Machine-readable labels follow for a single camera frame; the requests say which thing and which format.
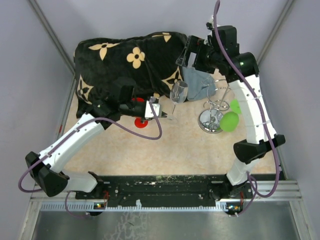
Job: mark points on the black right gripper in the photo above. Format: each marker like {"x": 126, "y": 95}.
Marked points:
{"x": 194, "y": 45}

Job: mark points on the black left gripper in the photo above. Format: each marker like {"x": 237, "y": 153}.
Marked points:
{"x": 163, "y": 114}

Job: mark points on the red wine glass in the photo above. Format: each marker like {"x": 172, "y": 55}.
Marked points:
{"x": 139, "y": 122}

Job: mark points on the clear wine glass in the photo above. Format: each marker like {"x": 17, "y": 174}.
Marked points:
{"x": 178, "y": 95}

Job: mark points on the green wine glass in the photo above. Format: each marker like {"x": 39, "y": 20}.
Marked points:
{"x": 230, "y": 120}

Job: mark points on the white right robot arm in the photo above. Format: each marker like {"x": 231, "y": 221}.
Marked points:
{"x": 221, "y": 51}

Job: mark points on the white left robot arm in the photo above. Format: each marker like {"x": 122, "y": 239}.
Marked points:
{"x": 46, "y": 167}

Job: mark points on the chrome wine glass rack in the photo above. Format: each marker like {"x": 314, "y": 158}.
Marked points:
{"x": 209, "y": 119}

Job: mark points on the blue grey cloth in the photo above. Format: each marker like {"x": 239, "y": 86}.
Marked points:
{"x": 200, "y": 84}

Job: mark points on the black floral blanket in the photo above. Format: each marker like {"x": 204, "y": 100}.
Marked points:
{"x": 149, "y": 60}

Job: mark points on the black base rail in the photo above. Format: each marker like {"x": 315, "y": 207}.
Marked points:
{"x": 166, "y": 190}

